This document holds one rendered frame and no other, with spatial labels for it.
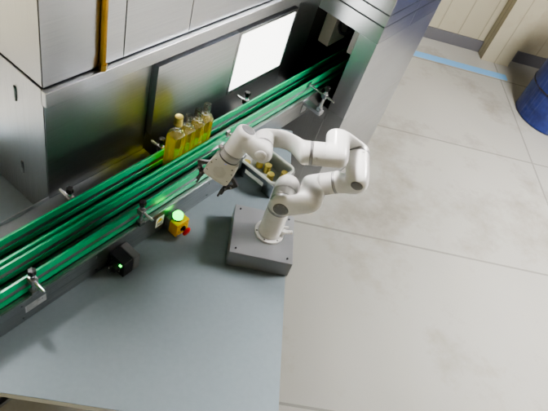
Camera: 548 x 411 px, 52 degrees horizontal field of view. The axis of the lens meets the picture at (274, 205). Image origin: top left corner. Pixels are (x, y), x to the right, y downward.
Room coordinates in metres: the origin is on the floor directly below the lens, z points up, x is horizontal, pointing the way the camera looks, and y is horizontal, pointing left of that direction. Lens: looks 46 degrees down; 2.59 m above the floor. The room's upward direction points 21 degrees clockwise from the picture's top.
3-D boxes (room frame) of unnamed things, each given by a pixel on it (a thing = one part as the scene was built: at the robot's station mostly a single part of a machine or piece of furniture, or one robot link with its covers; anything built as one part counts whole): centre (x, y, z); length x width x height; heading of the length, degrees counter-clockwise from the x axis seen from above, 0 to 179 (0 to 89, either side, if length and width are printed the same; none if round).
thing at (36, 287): (0.87, 0.61, 0.94); 0.07 x 0.04 x 0.13; 67
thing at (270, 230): (1.55, -0.04, 0.91); 0.16 x 0.13 x 0.15; 112
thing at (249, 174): (1.94, 0.12, 0.79); 0.27 x 0.17 x 0.08; 67
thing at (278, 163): (1.93, 0.10, 0.80); 0.22 x 0.17 x 0.09; 67
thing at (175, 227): (1.44, 0.34, 0.79); 0.07 x 0.07 x 0.07; 67
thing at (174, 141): (1.64, 0.47, 0.99); 0.06 x 0.06 x 0.21; 67
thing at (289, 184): (1.53, -0.02, 1.07); 0.13 x 0.10 x 0.16; 3
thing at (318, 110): (2.45, -0.02, 0.90); 0.17 x 0.05 x 0.23; 67
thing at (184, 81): (2.10, 0.42, 1.15); 0.90 x 0.03 x 0.34; 157
